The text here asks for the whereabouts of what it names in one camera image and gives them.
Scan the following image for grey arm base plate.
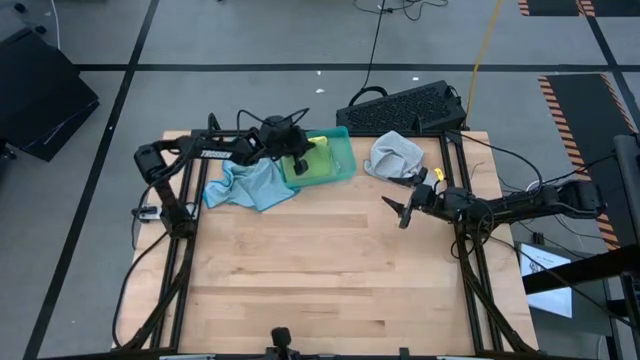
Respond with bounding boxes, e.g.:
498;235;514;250
131;204;165;224

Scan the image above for black equipment case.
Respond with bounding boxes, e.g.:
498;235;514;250
0;27;101;162

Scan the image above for black table-level camera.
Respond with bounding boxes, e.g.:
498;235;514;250
269;326;294;360

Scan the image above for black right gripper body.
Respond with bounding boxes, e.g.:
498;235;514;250
398;166;452;231

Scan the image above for light grey microfiber towel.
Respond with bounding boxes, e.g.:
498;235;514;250
363;130;440;190

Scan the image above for light blue microfiber towel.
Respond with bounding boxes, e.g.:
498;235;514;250
202;158;301;213

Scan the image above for white monitor screen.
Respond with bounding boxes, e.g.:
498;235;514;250
519;242;574;320

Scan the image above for black perforated computer case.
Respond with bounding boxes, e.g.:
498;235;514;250
335;79;469;133

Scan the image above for yellow hanging cable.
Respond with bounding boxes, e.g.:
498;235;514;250
464;0;505;124

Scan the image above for black orange-striped floor mat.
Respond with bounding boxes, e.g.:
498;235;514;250
517;0;640;18
537;73;640;251

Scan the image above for black hanging cable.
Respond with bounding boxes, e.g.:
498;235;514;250
348;0;401;107

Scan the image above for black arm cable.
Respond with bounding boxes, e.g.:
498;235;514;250
112;232;169;349
459;130;545;194

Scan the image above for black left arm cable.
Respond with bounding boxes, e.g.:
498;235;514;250
112;232;169;349

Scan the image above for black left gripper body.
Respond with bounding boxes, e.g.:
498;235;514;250
258;114;317;177

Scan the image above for teal plastic bin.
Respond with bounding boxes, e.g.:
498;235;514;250
278;125;358;189

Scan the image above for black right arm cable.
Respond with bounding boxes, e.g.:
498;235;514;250
459;130;545;194

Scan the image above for black left camera cable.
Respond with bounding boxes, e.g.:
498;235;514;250
235;106;311;132

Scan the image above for black metal table frame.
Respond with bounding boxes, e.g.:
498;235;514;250
112;112;540;360

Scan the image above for black support beam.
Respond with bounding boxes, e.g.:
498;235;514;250
522;244;640;296

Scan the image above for bright green microfiber towel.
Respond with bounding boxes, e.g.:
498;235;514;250
283;142;337;182

